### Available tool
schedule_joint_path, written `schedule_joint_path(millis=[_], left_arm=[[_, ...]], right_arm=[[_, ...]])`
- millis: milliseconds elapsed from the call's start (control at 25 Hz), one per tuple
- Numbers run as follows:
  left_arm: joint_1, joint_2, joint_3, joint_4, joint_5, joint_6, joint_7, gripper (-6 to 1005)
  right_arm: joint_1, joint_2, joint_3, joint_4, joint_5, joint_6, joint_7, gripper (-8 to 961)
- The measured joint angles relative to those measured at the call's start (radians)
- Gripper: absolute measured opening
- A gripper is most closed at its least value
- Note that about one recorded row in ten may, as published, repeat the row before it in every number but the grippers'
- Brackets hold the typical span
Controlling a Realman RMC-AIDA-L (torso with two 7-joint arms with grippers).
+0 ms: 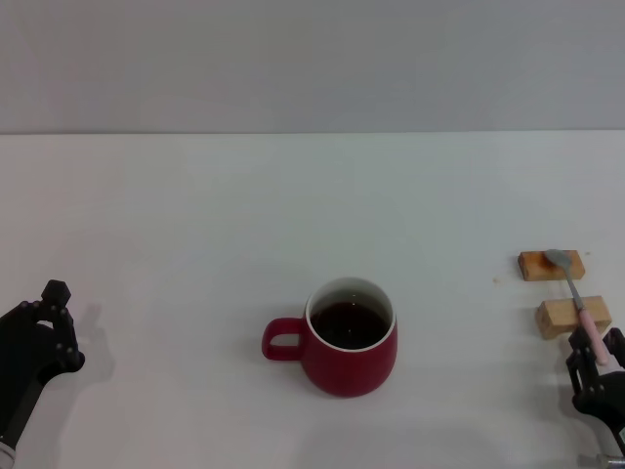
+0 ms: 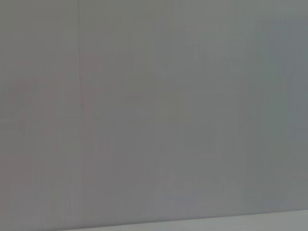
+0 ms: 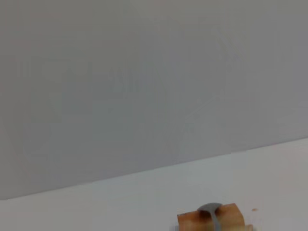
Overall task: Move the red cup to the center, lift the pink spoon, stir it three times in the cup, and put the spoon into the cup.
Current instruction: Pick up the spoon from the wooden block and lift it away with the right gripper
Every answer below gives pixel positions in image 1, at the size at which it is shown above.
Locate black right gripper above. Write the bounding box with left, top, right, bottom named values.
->
left=564, top=326, right=625, bottom=456

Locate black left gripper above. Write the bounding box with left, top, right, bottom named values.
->
left=0, top=278, right=86, bottom=448

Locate pale wooden block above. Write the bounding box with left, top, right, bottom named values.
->
left=534, top=295, right=613, bottom=341

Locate pink handled metal spoon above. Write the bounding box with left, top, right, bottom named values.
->
left=544, top=248, right=610, bottom=366

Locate red ceramic cup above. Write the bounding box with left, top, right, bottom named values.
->
left=261, top=277, right=399, bottom=399

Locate orange stained wooden block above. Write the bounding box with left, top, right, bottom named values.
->
left=517, top=249, right=586, bottom=282

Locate dark brown coffee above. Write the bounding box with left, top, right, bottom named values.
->
left=311, top=301, right=394, bottom=351

